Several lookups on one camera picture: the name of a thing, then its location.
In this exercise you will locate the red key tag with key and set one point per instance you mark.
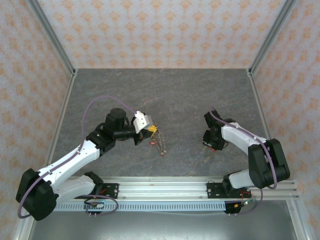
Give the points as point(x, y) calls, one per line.
point(151, 143)
point(213, 149)

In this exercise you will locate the steel keyring disc with rings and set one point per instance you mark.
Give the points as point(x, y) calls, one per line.
point(160, 143)

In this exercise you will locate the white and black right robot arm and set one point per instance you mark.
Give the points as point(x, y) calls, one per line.
point(237, 137)

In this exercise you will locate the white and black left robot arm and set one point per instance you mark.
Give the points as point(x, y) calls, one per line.
point(72, 162)

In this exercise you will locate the small green circuit board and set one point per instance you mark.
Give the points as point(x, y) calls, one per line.
point(243, 203)
point(96, 205)

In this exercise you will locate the grey sheet metal panel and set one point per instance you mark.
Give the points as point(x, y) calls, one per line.
point(162, 227)

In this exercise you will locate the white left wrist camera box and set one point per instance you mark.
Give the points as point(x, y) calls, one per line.
point(140, 121)

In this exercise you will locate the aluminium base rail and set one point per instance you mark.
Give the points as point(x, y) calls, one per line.
point(162, 186)

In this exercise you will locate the aluminium table side rail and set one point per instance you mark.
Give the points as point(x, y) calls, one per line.
point(68, 87)
point(258, 100)

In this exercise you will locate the aluminium frame post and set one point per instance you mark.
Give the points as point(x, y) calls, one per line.
point(21, 230)
point(301, 222)
point(272, 32)
point(51, 32)

